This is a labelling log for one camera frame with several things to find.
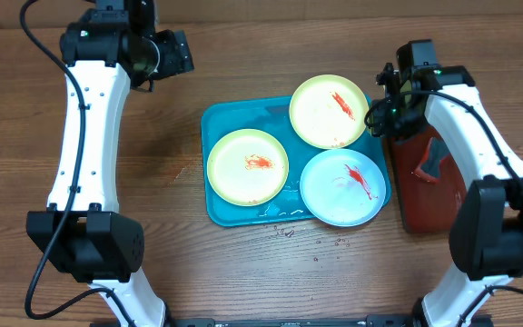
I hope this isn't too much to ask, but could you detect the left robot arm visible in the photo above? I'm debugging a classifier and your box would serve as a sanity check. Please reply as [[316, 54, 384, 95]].
[[26, 0, 193, 326]]

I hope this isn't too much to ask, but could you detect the yellow-green plate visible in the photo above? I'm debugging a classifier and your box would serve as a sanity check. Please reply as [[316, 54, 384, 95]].
[[289, 74, 369, 149], [206, 129, 289, 206]]

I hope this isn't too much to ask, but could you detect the yellow-green plate top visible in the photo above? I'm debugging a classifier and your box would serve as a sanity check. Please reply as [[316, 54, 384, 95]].
[[289, 74, 369, 149]]

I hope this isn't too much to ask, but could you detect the black red-lined tray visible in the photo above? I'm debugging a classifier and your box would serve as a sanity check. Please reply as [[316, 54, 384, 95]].
[[389, 125, 467, 233]]

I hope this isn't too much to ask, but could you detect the light blue plate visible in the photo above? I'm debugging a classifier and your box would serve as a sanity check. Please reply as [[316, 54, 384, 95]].
[[300, 149, 387, 227]]

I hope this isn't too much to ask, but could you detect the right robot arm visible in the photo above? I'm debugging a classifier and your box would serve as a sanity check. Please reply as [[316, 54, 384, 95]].
[[364, 40, 523, 326]]

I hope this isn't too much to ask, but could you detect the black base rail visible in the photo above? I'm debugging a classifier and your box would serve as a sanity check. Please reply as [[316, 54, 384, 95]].
[[172, 314, 416, 327]]

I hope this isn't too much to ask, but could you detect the teal plastic tray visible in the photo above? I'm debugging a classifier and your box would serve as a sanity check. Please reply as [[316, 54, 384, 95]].
[[200, 94, 392, 228]]

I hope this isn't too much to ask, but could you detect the red black sponge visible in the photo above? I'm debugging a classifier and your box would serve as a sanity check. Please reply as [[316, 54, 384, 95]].
[[413, 137, 449, 183]]

